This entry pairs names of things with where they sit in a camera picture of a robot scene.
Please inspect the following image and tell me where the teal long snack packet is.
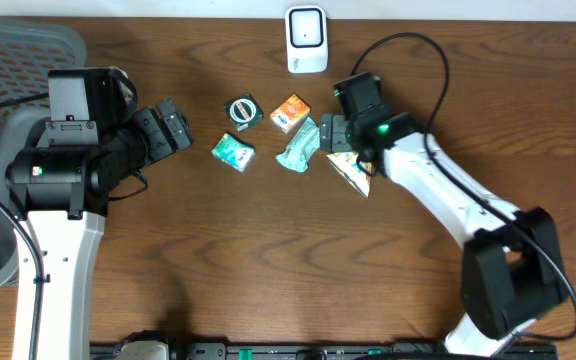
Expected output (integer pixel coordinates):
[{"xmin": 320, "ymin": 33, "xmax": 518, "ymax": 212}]
[{"xmin": 276, "ymin": 117, "xmax": 320, "ymax": 173}]

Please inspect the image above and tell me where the white barcode scanner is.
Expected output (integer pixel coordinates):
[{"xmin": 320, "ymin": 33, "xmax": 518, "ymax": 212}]
[{"xmin": 284, "ymin": 5, "xmax": 329, "ymax": 74}]

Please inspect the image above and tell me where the orange small snack box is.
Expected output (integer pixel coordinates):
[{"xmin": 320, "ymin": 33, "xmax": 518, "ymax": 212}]
[{"xmin": 270, "ymin": 94, "xmax": 311, "ymax": 134}]

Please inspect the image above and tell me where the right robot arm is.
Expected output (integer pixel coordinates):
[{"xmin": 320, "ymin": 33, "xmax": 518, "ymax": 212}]
[{"xmin": 334, "ymin": 72, "xmax": 569, "ymax": 357}]

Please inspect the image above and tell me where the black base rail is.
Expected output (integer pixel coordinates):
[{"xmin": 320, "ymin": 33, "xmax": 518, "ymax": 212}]
[{"xmin": 90, "ymin": 329, "xmax": 559, "ymax": 360}]

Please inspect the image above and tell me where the yellow snack chip bag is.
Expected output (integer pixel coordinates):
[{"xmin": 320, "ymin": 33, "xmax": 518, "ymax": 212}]
[{"xmin": 326, "ymin": 152, "xmax": 372, "ymax": 198}]

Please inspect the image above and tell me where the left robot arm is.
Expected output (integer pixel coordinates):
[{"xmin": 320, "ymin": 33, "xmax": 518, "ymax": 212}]
[{"xmin": 6, "ymin": 67, "xmax": 193, "ymax": 359}]

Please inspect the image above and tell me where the dark green round-label box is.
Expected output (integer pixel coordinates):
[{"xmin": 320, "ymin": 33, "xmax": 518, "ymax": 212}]
[{"xmin": 224, "ymin": 93, "xmax": 264, "ymax": 131}]

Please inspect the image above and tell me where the teal small snack packet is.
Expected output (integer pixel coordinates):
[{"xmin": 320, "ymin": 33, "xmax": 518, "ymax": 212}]
[{"xmin": 211, "ymin": 133, "xmax": 256, "ymax": 172}]

